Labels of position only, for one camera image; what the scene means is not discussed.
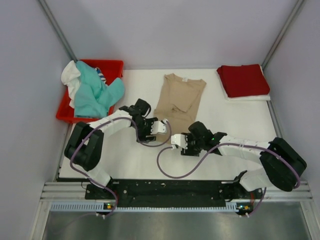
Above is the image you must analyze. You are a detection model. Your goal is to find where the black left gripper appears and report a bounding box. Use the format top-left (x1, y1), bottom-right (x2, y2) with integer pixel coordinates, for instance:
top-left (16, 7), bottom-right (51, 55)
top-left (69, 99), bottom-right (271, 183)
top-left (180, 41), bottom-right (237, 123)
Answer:
top-left (132, 117), bottom-right (158, 143)

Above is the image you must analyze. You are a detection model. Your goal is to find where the beige t-shirt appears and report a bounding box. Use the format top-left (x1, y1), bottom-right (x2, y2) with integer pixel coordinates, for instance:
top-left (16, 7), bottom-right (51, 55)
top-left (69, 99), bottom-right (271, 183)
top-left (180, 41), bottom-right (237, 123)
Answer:
top-left (153, 73), bottom-right (207, 143)

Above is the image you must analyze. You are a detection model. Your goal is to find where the teal t-shirt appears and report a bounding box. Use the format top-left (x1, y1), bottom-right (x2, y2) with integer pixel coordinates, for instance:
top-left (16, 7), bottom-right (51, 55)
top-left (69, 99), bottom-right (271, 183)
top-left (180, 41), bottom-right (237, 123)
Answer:
top-left (74, 60), bottom-right (125, 119)

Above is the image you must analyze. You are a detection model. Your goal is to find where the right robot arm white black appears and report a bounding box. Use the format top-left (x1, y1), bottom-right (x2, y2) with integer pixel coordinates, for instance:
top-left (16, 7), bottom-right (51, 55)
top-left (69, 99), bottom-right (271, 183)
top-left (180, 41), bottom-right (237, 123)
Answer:
top-left (171, 121), bottom-right (307, 198)

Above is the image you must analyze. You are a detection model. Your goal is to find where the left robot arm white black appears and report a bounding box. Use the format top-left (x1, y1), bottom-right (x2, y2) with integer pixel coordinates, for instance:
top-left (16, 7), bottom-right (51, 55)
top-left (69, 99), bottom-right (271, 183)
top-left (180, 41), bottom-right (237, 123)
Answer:
top-left (64, 98), bottom-right (159, 199)

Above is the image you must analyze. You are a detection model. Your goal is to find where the red plastic bin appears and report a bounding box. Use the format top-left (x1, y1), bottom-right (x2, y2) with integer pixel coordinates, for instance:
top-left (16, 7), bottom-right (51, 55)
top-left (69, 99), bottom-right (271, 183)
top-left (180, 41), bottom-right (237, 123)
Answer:
top-left (56, 59), bottom-right (124, 124)

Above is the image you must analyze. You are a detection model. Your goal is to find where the red white blue striped shirt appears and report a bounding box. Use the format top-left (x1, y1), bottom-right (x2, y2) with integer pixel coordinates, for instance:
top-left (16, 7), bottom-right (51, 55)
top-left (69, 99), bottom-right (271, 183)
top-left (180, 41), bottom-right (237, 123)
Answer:
top-left (94, 67), bottom-right (107, 87)

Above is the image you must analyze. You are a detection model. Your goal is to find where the folded red t-shirt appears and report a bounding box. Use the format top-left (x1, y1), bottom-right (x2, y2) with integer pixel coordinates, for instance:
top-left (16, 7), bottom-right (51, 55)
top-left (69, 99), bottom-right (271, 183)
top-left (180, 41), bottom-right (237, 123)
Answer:
top-left (216, 63), bottom-right (271, 97)

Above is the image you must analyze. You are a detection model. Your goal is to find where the folded white t-shirt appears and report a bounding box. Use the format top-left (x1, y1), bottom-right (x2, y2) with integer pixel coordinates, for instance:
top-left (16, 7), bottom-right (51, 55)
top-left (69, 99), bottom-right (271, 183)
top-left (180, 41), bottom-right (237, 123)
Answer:
top-left (225, 64), bottom-right (272, 102)

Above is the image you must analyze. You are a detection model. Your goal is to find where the white t-shirt in bin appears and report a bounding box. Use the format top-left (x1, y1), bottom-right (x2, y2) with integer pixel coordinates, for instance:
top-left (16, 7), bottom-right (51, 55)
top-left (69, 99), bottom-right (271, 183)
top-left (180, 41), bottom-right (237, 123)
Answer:
top-left (61, 60), bottom-right (81, 109)

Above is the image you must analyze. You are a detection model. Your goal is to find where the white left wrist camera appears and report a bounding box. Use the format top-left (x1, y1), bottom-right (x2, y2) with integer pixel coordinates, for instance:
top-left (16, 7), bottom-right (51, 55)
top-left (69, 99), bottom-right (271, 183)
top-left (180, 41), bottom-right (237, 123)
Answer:
top-left (150, 119), bottom-right (168, 135)

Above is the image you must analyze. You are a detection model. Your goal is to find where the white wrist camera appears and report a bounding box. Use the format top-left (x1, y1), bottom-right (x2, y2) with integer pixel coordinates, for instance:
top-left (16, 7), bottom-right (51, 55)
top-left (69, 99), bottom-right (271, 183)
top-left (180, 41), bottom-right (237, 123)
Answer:
top-left (170, 134), bottom-right (188, 150)
top-left (150, 119), bottom-right (168, 135)

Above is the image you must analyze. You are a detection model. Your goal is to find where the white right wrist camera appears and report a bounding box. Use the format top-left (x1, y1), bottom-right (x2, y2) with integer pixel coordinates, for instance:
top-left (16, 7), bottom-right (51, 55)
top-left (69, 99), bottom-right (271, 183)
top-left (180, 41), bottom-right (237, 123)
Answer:
top-left (170, 134), bottom-right (188, 150)

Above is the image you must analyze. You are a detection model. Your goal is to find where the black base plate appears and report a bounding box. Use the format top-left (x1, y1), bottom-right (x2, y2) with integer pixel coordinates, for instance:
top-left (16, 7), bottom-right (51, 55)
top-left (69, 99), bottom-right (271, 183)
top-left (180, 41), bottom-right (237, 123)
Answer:
top-left (84, 178), bottom-right (253, 207)

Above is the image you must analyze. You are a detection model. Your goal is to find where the light blue cable duct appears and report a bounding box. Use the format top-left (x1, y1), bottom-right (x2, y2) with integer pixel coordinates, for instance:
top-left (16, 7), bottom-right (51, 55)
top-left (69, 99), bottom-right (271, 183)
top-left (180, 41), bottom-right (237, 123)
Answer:
top-left (49, 199), bottom-right (251, 213)

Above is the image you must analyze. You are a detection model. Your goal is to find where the right aluminium side rail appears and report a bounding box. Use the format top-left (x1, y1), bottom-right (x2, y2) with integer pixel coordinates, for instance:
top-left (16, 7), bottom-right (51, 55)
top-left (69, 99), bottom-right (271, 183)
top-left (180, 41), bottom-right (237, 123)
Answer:
top-left (266, 99), bottom-right (298, 181)

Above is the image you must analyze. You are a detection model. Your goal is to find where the aluminium front rail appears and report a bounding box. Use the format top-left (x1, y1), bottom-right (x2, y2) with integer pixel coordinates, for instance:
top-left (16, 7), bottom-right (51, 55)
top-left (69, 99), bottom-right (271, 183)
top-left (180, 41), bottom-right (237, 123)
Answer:
top-left (40, 181), bottom-right (313, 202)

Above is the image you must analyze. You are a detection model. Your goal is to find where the left aluminium corner post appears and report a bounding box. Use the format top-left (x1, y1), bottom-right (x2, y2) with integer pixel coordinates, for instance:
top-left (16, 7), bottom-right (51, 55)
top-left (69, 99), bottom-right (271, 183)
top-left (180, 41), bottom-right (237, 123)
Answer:
top-left (36, 0), bottom-right (78, 61)

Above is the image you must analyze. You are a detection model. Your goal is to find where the aluminium corner post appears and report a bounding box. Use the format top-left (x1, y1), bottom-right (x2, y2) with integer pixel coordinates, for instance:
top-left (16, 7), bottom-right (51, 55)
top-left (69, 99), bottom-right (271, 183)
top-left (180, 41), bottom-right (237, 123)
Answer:
top-left (36, 0), bottom-right (78, 61)
top-left (261, 0), bottom-right (307, 71)

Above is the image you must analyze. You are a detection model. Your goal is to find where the right aluminium corner post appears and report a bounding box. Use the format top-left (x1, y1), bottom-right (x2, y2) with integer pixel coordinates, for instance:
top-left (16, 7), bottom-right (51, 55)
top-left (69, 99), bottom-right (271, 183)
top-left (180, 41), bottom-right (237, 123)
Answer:
top-left (261, 0), bottom-right (307, 71)

